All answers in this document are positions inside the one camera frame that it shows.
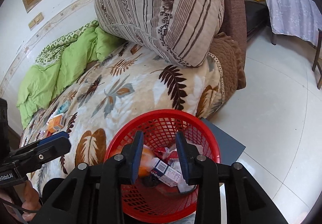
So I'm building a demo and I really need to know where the beige wall switch plate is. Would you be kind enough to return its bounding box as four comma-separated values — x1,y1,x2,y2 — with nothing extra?
28,12,44,31

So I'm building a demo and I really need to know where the black cable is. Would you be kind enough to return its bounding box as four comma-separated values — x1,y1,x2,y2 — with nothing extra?
0,199,41,214

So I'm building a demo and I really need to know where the white medicine box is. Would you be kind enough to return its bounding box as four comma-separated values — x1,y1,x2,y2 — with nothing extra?
150,157,185,187

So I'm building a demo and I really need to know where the grey blue flat board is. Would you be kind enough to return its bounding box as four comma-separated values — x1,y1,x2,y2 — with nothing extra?
200,118,246,165

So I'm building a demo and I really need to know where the green quilt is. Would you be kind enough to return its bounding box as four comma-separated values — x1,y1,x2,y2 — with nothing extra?
16,20,126,129

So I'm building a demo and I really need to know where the brown quilted bed cover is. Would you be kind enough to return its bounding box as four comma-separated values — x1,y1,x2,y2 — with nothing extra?
207,32,246,100

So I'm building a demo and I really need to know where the small orange box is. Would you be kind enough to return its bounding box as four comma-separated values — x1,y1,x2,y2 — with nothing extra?
47,115,65,134

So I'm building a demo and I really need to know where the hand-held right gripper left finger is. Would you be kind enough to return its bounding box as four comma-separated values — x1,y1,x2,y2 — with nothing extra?
30,130,144,224

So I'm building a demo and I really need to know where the lavender tablecloth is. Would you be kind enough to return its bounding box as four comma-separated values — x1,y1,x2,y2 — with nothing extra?
265,0,322,47

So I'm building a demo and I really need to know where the red plastic bag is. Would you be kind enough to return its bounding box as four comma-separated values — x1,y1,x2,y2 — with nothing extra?
154,147,180,164

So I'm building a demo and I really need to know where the black plastic bag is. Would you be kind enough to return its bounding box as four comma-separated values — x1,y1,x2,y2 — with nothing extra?
143,176,161,187

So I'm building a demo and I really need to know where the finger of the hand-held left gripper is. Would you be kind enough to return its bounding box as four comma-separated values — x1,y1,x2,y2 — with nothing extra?
25,131,69,150
5,137,71,171

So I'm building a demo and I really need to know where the leaf print fleece blanket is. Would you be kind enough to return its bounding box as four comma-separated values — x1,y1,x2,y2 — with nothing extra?
19,41,225,189

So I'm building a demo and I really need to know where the orange wrapper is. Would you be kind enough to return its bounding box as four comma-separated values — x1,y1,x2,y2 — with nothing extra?
138,146,154,178

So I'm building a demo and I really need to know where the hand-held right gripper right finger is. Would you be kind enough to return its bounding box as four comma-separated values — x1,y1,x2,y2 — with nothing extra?
175,131,290,224

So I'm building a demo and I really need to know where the striped floral pillow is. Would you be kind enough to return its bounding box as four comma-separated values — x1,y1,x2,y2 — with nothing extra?
94,0,225,68

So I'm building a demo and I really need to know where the red mesh basket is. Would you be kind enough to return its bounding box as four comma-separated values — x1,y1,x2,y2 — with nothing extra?
104,109,222,221

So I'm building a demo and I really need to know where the brown headboard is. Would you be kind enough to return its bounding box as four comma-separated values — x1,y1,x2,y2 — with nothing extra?
210,0,247,46

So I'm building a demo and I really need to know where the person's left hand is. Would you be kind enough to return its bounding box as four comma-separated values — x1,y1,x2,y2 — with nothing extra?
21,179,43,223

